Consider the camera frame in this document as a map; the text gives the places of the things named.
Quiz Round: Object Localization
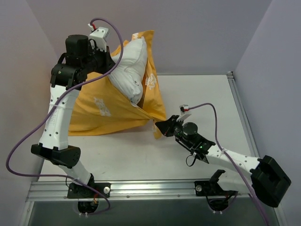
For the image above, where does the aluminium right side rail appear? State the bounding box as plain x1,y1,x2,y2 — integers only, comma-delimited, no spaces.
226,72,259,157

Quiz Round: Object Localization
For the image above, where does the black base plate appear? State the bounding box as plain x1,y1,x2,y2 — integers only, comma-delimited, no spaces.
194,180,211,197
67,182,111,199

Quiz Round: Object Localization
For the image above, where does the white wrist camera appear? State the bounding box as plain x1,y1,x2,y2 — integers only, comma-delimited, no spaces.
88,24,110,52
177,105,191,121

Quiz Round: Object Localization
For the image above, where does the aluminium front rail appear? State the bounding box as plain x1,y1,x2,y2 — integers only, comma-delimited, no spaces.
26,179,246,202

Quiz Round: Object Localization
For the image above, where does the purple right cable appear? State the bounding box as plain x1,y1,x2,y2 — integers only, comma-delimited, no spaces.
188,103,271,226

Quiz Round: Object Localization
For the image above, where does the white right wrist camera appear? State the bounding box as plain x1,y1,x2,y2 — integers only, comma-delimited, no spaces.
177,105,191,121

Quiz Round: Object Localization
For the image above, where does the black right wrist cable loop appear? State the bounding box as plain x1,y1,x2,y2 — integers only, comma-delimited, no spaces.
185,154,198,167

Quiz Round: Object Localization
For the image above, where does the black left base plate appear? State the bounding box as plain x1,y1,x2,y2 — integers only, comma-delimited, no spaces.
67,182,111,199

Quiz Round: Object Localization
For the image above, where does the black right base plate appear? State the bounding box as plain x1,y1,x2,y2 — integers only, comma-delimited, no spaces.
194,180,211,197

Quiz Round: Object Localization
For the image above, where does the white pillow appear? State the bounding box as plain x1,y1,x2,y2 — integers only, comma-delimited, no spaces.
108,37,148,104

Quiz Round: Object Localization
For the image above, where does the purple cable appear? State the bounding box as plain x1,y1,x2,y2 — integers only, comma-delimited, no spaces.
188,103,271,226
6,18,124,216

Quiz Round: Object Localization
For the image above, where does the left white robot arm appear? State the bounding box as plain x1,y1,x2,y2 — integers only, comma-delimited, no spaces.
31,34,115,197

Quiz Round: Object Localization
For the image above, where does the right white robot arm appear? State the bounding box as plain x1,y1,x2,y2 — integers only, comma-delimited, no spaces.
155,115,292,208

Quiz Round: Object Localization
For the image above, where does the aluminium rail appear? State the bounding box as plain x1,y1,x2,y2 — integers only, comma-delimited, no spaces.
226,72,259,157
26,179,246,202

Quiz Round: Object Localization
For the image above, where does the orange Mickey Mouse pillowcase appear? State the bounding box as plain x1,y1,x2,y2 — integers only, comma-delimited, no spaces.
69,30,166,136

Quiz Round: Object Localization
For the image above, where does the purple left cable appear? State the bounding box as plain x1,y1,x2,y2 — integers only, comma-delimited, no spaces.
6,18,124,216

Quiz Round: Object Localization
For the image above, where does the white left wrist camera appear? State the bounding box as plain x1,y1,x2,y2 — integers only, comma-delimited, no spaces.
88,24,110,52

